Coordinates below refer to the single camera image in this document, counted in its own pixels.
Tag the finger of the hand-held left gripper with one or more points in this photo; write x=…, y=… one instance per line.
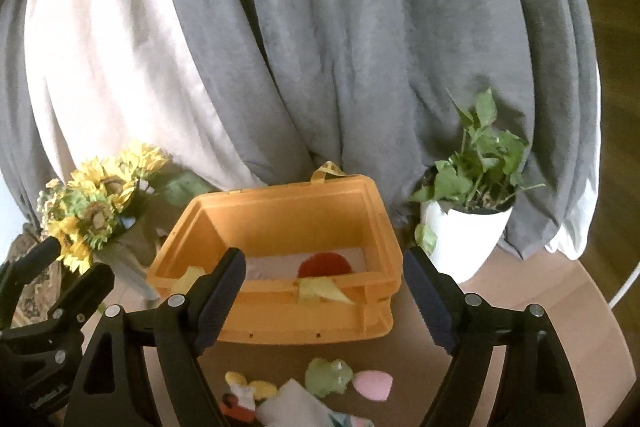
x=35, y=259
x=90, y=289

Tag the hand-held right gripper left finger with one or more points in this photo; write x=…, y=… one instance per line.
x=220, y=302

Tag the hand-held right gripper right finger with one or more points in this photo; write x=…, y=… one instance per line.
x=430, y=307

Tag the orange plastic crate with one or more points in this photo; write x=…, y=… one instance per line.
x=300, y=217

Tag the green frog plush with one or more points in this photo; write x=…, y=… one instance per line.
x=327, y=374

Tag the white cloth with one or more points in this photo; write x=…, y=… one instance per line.
x=295, y=407

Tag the small yellow soft item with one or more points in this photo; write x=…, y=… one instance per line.
x=190, y=279

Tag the red round soft item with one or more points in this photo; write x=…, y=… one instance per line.
x=325, y=264

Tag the sunflower bouquet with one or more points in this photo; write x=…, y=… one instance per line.
x=95, y=202

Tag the yellow and white plush toy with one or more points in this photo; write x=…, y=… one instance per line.
x=247, y=389

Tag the pink heart toy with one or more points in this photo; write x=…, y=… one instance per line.
x=372, y=384

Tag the potted green plant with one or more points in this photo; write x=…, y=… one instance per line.
x=467, y=217

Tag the yellow cloth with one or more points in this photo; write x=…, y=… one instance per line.
x=322, y=289

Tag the red and black small toy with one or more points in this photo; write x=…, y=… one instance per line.
x=235, y=409

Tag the yellow ribbon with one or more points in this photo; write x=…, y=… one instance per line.
x=327, y=171

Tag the white sheer curtain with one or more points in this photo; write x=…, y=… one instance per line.
x=100, y=57

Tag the grey curtain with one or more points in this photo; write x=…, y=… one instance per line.
x=350, y=32

